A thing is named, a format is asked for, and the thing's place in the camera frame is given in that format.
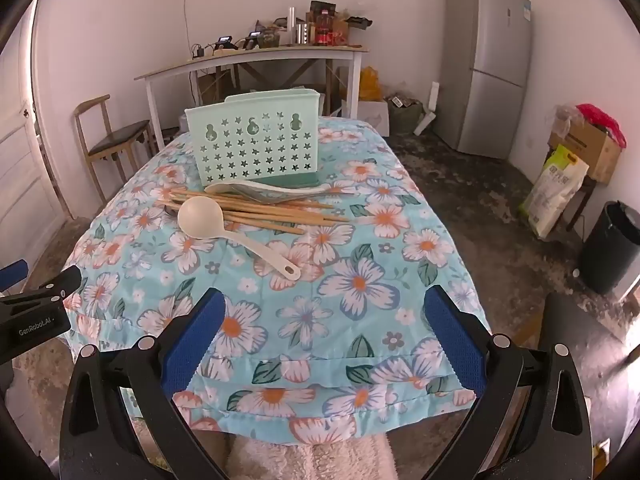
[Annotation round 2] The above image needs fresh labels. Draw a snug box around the white desk with wooden top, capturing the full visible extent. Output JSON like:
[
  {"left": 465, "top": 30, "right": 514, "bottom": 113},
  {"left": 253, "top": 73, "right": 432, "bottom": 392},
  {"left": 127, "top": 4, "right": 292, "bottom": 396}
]
[{"left": 134, "top": 44, "right": 371, "bottom": 148}]

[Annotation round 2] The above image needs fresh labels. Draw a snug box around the grey refrigerator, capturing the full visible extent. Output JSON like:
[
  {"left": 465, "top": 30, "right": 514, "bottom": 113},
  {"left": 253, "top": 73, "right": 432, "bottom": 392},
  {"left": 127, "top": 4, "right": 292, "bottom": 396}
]
[{"left": 432, "top": 0, "right": 533, "bottom": 161}]

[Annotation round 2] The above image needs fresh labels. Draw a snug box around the black trash bin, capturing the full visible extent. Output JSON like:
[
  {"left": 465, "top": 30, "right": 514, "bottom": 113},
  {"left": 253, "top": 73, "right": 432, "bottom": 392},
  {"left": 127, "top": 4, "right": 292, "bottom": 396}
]
[{"left": 580, "top": 201, "right": 640, "bottom": 295}]

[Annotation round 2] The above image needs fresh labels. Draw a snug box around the floral light blue blanket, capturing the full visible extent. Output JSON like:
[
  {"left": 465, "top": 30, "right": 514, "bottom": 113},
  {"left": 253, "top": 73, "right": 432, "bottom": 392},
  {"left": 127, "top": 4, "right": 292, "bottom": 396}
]
[{"left": 60, "top": 115, "right": 493, "bottom": 448}]

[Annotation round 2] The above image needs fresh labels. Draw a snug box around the yellow plastic bag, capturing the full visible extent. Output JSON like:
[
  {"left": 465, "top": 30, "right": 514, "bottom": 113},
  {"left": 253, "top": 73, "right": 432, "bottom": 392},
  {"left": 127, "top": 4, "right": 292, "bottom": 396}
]
[{"left": 359, "top": 66, "right": 382, "bottom": 106}]

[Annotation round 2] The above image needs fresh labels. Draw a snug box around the mint green utensil holder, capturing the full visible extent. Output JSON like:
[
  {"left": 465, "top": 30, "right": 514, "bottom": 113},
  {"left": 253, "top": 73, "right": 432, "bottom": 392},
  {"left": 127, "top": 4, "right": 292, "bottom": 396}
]
[{"left": 184, "top": 89, "right": 321, "bottom": 187}]

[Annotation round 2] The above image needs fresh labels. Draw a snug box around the white and green rice sack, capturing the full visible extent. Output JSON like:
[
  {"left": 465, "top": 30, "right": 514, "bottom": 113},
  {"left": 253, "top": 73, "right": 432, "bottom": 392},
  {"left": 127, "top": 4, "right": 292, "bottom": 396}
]
[{"left": 520, "top": 144, "right": 591, "bottom": 241}]

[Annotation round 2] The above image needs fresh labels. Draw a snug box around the wooden chair with dark seat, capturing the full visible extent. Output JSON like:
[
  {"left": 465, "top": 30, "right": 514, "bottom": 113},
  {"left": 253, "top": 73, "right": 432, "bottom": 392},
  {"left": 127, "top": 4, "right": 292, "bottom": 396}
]
[{"left": 75, "top": 94, "right": 156, "bottom": 203}]

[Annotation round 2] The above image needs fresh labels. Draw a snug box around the fluffy white rug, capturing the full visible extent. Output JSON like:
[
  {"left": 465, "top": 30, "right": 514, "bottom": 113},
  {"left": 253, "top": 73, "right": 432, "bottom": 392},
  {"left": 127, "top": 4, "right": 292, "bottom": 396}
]
[{"left": 227, "top": 432, "right": 441, "bottom": 480}]

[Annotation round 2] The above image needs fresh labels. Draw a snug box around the wall cable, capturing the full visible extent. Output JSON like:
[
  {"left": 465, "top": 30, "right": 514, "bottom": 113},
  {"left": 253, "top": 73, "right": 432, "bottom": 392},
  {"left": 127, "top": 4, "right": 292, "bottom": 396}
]
[{"left": 183, "top": 0, "right": 195, "bottom": 58}]

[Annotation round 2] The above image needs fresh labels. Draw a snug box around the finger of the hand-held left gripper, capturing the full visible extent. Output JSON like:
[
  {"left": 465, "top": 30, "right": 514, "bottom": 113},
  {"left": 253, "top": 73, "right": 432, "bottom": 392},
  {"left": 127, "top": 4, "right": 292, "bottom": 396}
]
[
  {"left": 0, "top": 259, "right": 28, "bottom": 295},
  {"left": 0, "top": 265, "right": 83, "bottom": 311}
]

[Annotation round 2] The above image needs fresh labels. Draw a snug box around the cardboard box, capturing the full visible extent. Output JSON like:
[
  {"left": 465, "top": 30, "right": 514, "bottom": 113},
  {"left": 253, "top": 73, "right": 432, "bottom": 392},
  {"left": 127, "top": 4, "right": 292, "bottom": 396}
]
[{"left": 547, "top": 115, "right": 623, "bottom": 183}]

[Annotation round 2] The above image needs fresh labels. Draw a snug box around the red plastic bag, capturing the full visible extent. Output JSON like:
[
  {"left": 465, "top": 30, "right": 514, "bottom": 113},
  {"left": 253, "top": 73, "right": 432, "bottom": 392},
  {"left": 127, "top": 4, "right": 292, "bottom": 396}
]
[{"left": 575, "top": 103, "right": 627, "bottom": 148}]

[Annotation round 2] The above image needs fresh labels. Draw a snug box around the white box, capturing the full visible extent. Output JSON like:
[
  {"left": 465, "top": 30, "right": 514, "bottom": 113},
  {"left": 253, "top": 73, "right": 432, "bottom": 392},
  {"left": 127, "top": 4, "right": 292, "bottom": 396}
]
[{"left": 345, "top": 100, "right": 390, "bottom": 136}]

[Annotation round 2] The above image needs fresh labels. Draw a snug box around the bundle of wooden chopsticks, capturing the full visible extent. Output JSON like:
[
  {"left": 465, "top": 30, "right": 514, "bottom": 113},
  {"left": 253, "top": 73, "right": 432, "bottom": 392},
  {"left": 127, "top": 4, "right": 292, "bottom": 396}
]
[{"left": 159, "top": 187, "right": 351, "bottom": 235}]

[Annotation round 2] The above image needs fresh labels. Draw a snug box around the white wooden door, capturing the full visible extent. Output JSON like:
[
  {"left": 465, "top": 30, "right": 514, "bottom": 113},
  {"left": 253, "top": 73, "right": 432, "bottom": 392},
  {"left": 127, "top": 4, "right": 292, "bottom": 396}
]
[{"left": 0, "top": 10, "right": 68, "bottom": 261}]

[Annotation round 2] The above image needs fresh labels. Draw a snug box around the red label cola bottle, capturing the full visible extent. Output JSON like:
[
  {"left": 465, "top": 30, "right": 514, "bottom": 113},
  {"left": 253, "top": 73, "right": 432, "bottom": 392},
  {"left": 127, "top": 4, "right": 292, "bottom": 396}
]
[{"left": 315, "top": 7, "right": 336, "bottom": 47}]

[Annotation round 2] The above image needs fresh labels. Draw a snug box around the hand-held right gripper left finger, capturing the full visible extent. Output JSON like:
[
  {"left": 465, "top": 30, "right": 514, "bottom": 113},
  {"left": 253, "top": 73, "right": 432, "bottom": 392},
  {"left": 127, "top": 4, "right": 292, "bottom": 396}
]
[{"left": 59, "top": 287, "right": 231, "bottom": 480}]

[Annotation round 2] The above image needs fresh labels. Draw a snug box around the white plastic spoon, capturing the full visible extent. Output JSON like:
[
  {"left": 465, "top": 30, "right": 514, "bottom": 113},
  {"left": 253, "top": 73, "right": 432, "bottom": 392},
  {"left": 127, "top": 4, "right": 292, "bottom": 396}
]
[{"left": 205, "top": 180, "right": 332, "bottom": 201}]

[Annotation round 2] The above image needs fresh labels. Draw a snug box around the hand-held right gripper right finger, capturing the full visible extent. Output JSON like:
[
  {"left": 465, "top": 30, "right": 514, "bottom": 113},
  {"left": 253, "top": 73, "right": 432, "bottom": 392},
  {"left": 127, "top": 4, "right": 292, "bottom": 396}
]
[{"left": 422, "top": 284, "right": 593, "bottom": 480}]

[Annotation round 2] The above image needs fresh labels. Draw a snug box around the cream plastic ladle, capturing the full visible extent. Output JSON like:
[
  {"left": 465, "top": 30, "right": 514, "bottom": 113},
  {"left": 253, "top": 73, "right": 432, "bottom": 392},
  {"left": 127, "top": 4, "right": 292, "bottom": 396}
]
[{"left": 177, "top": 196, "right": 302, "bottom": 281}]

